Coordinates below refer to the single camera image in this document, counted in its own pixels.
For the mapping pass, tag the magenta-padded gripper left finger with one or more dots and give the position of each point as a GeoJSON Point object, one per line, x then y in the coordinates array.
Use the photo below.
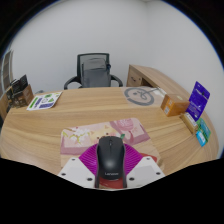
{"type": "Point", "coordinates": [87, 160]}

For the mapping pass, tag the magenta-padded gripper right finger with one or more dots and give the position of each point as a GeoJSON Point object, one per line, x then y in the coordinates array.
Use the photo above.
{"type": "Point", "coordinates": [135, 160]}

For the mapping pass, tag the black computer mouse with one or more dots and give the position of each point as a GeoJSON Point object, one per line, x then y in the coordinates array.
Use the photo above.
{"type": "Point", "coordinates": [110, 158]}

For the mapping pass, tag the pink and red printed mouse pad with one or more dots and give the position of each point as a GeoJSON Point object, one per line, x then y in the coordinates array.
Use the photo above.
{"type": "Point", "coordinates": [86, 135]}

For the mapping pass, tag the small tan box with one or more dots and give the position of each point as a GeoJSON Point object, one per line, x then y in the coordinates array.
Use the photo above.
{"type": "Point", "coordinates": [189, 122]}

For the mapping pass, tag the small orange-brown box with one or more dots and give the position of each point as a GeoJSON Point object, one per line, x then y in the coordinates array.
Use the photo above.
{"type": "Point", "coordinates": [174, 106]}

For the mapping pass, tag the small teal box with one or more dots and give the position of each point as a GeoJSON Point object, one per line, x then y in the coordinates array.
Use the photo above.
{"type": "Point", "coordinates": [201, 138]}

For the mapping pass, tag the white sheet with green print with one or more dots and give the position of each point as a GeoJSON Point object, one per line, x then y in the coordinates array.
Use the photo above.
{"type": "Point", "coordinates": [44, 101]}

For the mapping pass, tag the green flat box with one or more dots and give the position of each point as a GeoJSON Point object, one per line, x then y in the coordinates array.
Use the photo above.
{"type": "Point", "coordinates": [204, 128]}

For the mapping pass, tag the wooden side desk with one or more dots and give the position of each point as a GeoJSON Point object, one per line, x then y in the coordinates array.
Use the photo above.
{"type": "Point", "coordinates": [150, 75]}

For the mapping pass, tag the purple card package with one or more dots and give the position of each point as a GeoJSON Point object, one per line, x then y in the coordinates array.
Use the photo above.
{"type": "Point", "coordinates": [197, 100]}

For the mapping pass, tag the grey backpack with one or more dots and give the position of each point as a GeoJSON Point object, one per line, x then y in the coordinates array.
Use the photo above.
{"type": "Point", "coordinates": [96, 73]}

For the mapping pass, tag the wide brown cardboard box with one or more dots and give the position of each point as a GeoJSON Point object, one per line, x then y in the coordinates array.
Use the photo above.
{"type": "Point", "coordinates": [25, 96]}

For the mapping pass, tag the black mesh office chair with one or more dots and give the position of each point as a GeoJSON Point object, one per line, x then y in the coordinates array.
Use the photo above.
{"type": "Point", "coordinates": [79, 63]}

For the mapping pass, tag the narrow brown cardboard box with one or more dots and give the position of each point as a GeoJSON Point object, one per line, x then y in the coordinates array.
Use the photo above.
{"type": "Point", "coordinates": [9, 98]}

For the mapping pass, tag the black box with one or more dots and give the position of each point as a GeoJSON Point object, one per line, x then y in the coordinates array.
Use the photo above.
{"type": "Point", "coordinates": [20, 83]}

